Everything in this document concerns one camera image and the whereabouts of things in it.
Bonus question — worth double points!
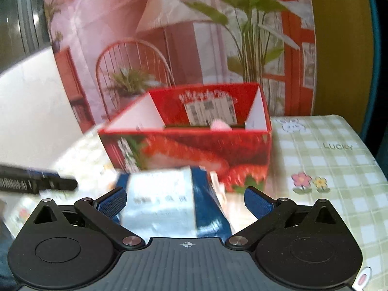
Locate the teal curtain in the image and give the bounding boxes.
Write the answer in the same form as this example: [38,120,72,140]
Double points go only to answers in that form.
[362,0,388,164]

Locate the printed room scene backdrop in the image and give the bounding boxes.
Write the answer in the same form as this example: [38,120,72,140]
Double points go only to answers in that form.
[43,0,316,128]

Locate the red strawberry cardboard box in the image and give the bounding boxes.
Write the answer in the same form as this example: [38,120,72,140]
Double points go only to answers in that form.
[99,83,272,193]

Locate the pink knitted sleeve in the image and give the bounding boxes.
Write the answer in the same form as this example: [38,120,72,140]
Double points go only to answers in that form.
[210,119,232,131]

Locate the green plaid tablecloth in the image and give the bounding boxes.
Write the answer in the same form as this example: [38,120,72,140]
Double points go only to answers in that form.
[3,115,387,290]

